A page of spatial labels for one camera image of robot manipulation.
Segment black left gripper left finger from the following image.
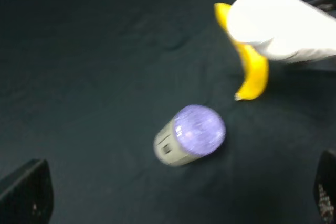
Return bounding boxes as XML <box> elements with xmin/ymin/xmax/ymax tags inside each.
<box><xmin>1</xmin><ymin>159</ymin><xmax>54</xmax><ymax>224</ymax></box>

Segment yellow banana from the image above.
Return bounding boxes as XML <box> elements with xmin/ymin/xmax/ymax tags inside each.
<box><xmin>214</xmin><ymin>3</ymin><xmax>269</xmax><ymax>101</ymax></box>

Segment white milk bottle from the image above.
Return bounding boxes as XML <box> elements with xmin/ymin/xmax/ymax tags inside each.
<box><xmin>227</xmin><ymin>0</ymin><xmax>335</xmax><ymax>63</ymax></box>

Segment purple capped paper-label can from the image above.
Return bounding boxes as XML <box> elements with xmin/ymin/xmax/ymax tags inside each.
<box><xmin>153</xmin><ymin>104</ymin><xmax>226</xmax><ymax>166</ymax></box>

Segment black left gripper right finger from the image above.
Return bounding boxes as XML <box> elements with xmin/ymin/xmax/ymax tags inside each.
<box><xmin>314</xmin><ymin>149</ymin><xmax>335</xmax><ymax>223</ymax></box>

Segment dark green tablecloth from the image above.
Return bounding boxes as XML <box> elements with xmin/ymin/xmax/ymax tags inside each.
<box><xmin>1</xmin><ymin>0</ymin><xmax>335</xmax><ymax>223</ymax></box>

